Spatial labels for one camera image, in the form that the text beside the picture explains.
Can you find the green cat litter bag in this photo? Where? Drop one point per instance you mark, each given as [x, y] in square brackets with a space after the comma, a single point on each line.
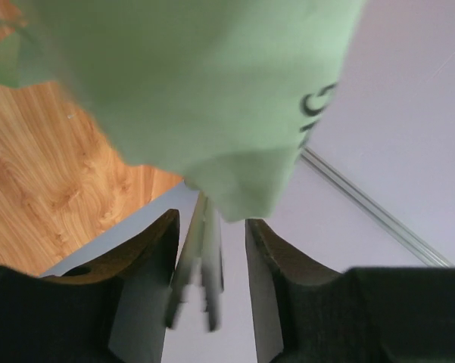
[221, 93]

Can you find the white plastic bag clip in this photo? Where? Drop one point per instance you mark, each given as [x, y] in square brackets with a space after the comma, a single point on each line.
[202, 249]

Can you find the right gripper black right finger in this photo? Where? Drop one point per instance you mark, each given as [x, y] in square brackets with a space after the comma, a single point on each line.
[304, 311]

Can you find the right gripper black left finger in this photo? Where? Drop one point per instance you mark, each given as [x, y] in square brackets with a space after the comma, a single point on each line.
[109, 309]

